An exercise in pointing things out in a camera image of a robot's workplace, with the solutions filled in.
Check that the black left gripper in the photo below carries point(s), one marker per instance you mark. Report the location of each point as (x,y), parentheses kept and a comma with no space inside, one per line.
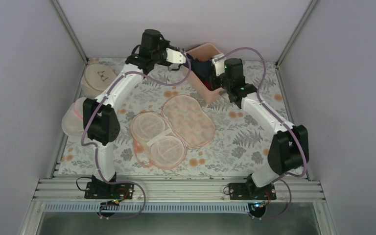
(167,43)

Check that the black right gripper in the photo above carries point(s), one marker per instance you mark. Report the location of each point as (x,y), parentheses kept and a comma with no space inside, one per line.
(214,84)

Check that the navy blue bra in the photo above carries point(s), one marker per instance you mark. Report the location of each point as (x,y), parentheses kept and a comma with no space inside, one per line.
(202,69)

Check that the floral peach mesh laundry bag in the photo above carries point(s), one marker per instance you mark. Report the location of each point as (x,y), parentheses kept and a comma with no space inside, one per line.
(165,137)

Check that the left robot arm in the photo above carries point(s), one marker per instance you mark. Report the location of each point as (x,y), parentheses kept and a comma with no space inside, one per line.
(100,121)

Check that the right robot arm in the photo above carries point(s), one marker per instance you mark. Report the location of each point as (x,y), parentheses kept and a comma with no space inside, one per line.
(289,145)

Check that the red bra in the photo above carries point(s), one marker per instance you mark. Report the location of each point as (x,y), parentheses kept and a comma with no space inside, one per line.
(209,86)

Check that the beige round mesh laundry bag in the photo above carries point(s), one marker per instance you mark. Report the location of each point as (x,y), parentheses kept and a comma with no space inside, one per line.
(96,79)

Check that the white pink-trimmed mesh laundry bag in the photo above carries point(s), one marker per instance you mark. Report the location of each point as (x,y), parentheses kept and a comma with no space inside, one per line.
(72,121)

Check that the pink plastic bin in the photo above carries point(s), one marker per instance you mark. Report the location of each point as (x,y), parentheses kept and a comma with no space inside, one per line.
(234,81)

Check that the floral patterned table mat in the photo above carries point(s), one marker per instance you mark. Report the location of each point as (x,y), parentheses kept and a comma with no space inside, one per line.
(239,147)

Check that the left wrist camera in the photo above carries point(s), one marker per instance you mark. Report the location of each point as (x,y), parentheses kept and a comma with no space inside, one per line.
(175,56)

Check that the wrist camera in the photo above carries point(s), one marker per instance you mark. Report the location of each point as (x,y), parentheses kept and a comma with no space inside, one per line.
(218,62)
(175,56)

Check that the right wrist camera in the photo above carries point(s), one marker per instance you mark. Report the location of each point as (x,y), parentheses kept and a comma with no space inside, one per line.
(218,62)

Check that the aluminium frame post right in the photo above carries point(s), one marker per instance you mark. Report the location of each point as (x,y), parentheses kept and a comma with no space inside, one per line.
(307,13)

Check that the aluminium frame post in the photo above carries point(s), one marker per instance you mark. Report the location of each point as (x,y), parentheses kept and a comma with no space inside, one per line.
(68,28)
(307,13)

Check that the aluminium frame post left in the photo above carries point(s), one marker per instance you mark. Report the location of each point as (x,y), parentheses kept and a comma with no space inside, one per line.
(68,28)

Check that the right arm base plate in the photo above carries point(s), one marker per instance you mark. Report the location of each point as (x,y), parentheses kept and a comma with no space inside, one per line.
(247,191)

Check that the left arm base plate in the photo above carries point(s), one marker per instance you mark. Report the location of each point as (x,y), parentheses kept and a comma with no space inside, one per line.
(109,192)

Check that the aluminium front rail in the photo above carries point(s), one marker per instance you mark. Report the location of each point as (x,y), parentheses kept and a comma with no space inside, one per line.
(179,189)

